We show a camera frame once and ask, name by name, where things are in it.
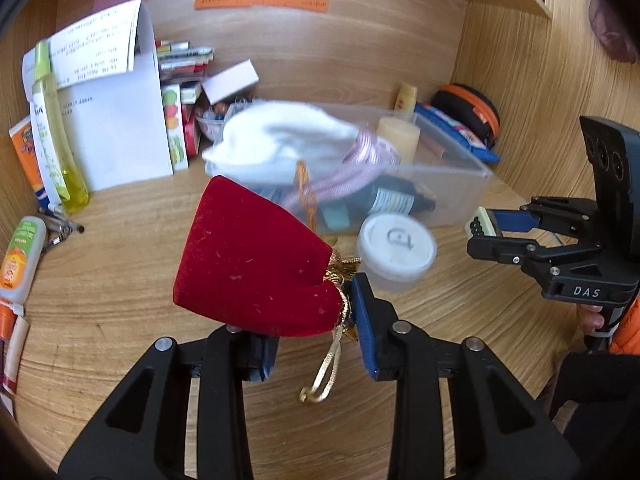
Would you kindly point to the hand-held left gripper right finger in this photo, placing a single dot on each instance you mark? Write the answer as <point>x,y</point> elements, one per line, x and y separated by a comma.
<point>367,320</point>

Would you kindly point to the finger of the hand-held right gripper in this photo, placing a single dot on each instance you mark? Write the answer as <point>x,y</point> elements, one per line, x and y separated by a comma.
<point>560,215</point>
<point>505,251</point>

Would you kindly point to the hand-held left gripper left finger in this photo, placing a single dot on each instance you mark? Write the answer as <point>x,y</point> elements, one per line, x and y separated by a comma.
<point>262,360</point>

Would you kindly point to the cream green game tile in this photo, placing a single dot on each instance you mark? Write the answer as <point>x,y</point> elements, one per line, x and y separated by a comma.
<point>477,222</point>

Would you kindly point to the clear plastic storage box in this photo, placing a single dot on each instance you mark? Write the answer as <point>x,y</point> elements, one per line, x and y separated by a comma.
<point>450,195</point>

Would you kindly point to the red velvet pouch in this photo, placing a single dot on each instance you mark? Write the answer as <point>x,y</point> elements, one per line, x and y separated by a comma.
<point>250,260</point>

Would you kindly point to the bag of pink yarn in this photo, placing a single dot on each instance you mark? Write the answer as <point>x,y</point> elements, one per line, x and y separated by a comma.
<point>345,180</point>

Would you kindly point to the cream pillar candle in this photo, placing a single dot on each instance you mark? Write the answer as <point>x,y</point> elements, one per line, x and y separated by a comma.
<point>397,140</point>

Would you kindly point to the person's right forearm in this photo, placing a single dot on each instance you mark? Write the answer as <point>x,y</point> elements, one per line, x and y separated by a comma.
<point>627,330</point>

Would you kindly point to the wooden desktop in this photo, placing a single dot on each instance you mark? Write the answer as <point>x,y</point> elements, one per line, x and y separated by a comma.
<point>125,280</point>

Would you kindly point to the person's right hand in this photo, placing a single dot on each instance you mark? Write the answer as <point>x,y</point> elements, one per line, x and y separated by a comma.
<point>593,319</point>

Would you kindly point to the white round lidded jar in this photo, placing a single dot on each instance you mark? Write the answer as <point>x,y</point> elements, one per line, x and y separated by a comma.
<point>395,250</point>

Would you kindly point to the teal small item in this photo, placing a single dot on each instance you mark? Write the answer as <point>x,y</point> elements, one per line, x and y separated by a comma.
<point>335,219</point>

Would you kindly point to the dark glass bottle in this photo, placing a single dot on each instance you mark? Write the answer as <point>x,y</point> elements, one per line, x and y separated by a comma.
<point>390,200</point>

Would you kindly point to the brown stick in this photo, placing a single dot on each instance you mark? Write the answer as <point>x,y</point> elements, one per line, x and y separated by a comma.
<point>435,147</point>

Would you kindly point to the blue snack packet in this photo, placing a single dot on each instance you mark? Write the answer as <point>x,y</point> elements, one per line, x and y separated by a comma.
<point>450,127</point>

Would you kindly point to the black orange zip case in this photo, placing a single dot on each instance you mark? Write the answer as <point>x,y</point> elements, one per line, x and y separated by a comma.
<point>470,110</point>

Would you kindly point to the maroon plush object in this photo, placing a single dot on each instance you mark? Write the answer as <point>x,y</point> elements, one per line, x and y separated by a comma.
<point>615,30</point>

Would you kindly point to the dark cloth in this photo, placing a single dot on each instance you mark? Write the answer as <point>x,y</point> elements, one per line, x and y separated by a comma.
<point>600,400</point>

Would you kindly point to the yellow tube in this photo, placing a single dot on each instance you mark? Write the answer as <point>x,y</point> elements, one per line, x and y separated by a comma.
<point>405,100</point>

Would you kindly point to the red box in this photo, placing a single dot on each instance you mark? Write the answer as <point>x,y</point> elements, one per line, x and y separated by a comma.
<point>191,132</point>

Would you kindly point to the clear bowl of trinkets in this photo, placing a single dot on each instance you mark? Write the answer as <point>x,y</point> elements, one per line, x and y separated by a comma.
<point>212,120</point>

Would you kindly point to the metal drawing compass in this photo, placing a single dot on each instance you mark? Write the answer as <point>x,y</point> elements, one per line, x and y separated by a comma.
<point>57,225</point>

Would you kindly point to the cream tube red band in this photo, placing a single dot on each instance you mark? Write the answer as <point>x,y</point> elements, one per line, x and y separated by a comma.
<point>14,355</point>

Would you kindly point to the fruit print box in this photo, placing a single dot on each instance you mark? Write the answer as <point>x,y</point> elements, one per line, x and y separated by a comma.
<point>174,125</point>

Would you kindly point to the small orange tube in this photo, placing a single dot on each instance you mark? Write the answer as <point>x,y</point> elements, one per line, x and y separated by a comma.
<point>6,320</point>

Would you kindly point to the yellow green spray bottle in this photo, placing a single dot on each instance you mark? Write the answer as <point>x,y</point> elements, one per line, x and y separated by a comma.
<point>72,180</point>

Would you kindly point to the white bottle orange label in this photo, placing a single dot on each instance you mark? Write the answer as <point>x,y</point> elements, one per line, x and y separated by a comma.
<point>20,260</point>

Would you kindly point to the white file box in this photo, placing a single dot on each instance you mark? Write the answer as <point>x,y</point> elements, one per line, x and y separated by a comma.
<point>120,135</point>

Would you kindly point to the small white box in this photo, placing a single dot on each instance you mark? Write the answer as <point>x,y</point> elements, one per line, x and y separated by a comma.
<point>230,80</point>

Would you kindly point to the white tube green print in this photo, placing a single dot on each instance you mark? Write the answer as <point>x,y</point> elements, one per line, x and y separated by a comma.
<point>46,160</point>

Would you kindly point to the stack of pens and packets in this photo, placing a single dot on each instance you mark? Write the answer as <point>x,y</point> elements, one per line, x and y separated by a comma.
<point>182,57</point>

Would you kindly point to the orange sunscreen tube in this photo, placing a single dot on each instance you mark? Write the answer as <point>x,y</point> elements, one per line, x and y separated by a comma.
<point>25,155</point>

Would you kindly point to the white printed paper sheet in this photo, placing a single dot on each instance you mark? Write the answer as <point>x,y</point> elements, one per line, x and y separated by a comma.
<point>85,45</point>

